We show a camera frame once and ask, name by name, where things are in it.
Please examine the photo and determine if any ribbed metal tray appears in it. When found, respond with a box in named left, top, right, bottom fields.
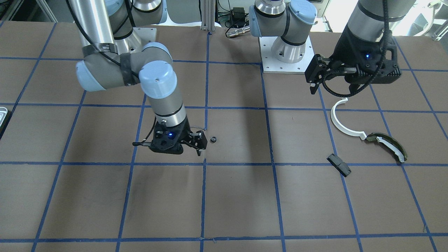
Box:
left=0, top=107, right=10, bottom=130

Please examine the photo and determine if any silver cylindrical connector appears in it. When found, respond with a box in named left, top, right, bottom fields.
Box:
left=225, top=26, right=251, bottom=39

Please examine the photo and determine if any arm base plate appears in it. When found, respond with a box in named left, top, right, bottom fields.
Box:
left=259, top=37, right=315, bottom=74
left=130, top=27, right=157, bottom=48

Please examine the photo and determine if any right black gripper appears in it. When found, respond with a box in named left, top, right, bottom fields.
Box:
left=132, top=119, right=208, bottom=156

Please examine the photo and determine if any black power adapter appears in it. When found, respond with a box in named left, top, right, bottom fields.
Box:
left=230, top=7, right=245, bottom=23

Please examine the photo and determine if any white curved plastic bracket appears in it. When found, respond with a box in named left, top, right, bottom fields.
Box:
left=330, top=98, right=367, bottom=140

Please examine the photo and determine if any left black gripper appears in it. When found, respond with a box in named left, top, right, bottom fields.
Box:
left=304, top=27, right=402, bottom=95

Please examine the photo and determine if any aluminium frame post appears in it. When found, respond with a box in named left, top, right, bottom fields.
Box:
left=199, top=0, right=217, bottom=33

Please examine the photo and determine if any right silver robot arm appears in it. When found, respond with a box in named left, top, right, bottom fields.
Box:
left=66, top=0, right=208, bottom=156

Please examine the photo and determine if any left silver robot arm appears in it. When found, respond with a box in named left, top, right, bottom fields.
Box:
left=248, top=0, right=413, bottom=98

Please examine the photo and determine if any small black plastic block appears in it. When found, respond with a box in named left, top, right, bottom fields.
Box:
left=327, top=153, right=352, bottom=177

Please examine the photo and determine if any olive curved brake shoe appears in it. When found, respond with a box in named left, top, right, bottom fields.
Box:
left=365, top=132, right=408, bottom=163

